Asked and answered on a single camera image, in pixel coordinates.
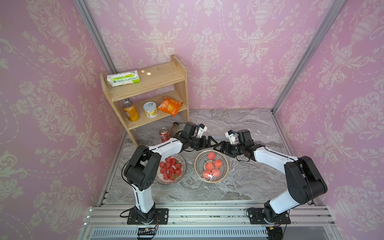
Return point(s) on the wooden two-tier shelf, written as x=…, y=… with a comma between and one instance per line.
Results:
x=153, y=78

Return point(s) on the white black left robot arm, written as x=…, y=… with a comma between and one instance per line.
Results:
x=141, y=170

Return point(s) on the white yellow tin can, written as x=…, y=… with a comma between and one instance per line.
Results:
x=150, y=109

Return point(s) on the striped plate of peaches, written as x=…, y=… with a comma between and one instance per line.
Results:
x=211, y=166

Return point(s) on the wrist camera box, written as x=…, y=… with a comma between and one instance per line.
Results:
x=201, y=130
x=232, y=137

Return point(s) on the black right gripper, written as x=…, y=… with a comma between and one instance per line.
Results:
x=223, y=144

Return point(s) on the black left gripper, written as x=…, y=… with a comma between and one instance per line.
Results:
x=204, y=145

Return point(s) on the red cola can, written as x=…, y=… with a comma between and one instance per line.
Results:
x=164, y=134

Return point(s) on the aluminium corner frame post left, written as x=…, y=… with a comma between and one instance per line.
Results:
x=96, y=35

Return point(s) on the orange drink can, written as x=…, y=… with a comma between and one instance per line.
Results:
x=130, y=111

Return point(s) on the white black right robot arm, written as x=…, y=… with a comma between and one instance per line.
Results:
x=304, y=181

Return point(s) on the aluminium corner frame post right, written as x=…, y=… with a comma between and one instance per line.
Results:
x=320, y=33

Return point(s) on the green white carton box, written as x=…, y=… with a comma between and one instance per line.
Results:
x=120, y=79

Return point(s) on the aluminium corner frame post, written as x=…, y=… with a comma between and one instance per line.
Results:
x=96, y=35
x=320, y=33

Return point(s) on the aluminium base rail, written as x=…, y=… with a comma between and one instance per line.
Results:
x=220, y=220

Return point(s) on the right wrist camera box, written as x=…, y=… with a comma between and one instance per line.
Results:
x=232, y=137

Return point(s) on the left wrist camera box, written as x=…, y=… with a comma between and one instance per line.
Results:
x=201, y=130

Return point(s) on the orange snack bag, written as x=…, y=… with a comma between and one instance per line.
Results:
x=170, y=106

